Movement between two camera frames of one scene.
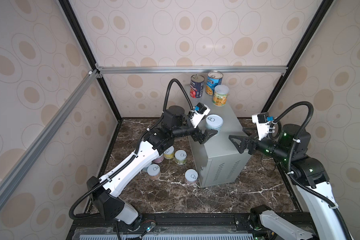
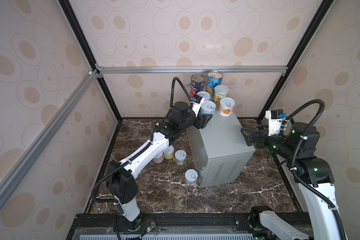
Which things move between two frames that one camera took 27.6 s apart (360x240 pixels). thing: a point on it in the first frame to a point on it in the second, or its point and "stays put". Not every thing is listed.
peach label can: x=153 y=171 to x=226 y=106
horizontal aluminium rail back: x=194 y=69 stays put
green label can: x=180 y=156 stays put
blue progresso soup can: x=214 y=78 stays put
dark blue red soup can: x=196 y=86 stays put
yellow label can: x=220 y=95 stays put
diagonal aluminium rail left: x=87 y=82 stays put
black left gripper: x=202 y=138 to x=199 y=121
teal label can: x=214 y=122 to x=206 y=96
